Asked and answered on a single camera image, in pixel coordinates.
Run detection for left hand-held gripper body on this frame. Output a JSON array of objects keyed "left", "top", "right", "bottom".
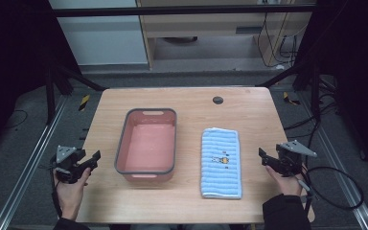
[{"left": 50, "top": 145, "right": 87, "bottom": 185}]

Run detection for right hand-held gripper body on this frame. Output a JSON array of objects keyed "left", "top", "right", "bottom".
[{"left": 275, "top": 139, "right": 318, "bottom": 178}]

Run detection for black horizontal frame bar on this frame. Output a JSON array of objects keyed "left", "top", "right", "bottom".
[{"left": 52, "top": 3, "right": 317, "bottom": 18}]

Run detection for black hanging desk cables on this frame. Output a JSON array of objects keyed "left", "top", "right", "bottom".
[{"left": 256, "top": 11, "right": 299, "bottom": 69}]

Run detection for person's right hand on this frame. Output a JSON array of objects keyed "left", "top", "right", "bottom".
[{"left": 264, "top": 164, "right": 307, "bottom": 197}]

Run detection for yellow black floor tape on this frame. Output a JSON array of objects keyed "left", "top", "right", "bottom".
[
  {"left": 78, "top": 94, "right": 91, "bottom": 112},
  {"left": 282, "top": 91, "right": 301, "bottom": 106}
]

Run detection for pink basin with grey rim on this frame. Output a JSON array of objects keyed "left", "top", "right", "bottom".
[{"left": 113, "top": 107, "right": 178, "bottom": 184}]

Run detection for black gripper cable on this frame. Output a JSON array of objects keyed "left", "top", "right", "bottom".
[
  {"left": 296, "top": 165, "right": 365, "bottom": 212},
  {"left": 49, "top": 168, "right": 63, "bottom": 220}
]

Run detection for aluminium floor rail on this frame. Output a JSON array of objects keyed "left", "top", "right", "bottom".
[
  {"left": 0, "top": 95, "right": 69, "bottom": 230},
  {"left": 298, "top": 92, "right": 368, "bottom": 230}
]

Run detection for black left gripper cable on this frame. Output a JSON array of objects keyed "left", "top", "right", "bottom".
[{"left": 49, "top": 168, "right": 63, "bottom": 220}]

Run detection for blue striped towel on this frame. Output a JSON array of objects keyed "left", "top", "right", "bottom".
[{"left": 199, "top": 126, "right": 243, "bottom": 200}]

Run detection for white cabinet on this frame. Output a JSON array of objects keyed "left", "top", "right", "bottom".
[{"left": 48, "top": 0, "right": 150, "bottom": 67}]

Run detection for light wooden desk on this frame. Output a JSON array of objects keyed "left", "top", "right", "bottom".
[{"left": 135, "top": 0, "right": 317, "bottom": 70}]

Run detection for black metal stand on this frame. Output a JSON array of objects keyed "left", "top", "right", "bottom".
[
  {"left": 44, "top": 61, "right": 108, "bottom": 127},
  {"left": 255, "top": 58, "right": 325, "bottom": 123}
]

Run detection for person's left hand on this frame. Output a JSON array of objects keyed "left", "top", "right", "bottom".
[{"left": 53, "top": 166, "right": 92, "bottom": 222}]

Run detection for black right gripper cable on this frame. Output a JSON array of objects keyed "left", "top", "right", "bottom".
[{"left": 296, "top": 165, "right": 365, "bottom": 212}]

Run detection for black floor cables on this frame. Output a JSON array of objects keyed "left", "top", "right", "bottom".
[{"left": 282, "top": 76, "right": 346, "bottom": 142}]

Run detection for black floor cable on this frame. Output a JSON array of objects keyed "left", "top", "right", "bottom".
[{"left": 3, "top": 109, "right": 29, "bottom": 130}]

